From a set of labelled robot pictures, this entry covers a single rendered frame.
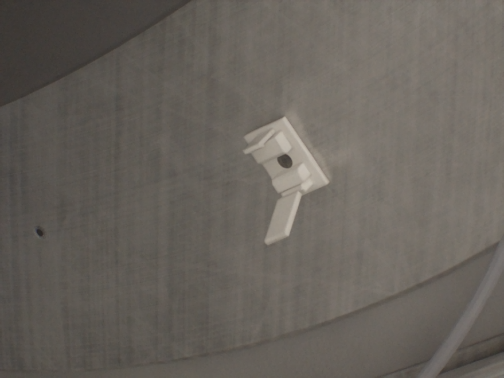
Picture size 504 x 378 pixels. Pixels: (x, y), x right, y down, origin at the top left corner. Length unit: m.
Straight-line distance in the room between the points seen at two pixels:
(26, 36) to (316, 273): 0.12
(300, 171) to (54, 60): 0.08
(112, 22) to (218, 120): 0.08
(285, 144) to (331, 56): 0.03
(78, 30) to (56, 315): 0.15
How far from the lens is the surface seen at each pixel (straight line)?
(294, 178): 0.94
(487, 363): 0.95
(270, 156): 0.94
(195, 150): 0.96
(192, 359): 1.01
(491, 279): 0.90
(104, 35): 0.89
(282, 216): 0.94
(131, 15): 0.89
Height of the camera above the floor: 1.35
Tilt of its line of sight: 36 degrees down
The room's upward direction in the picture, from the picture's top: 2 degrees clockwise
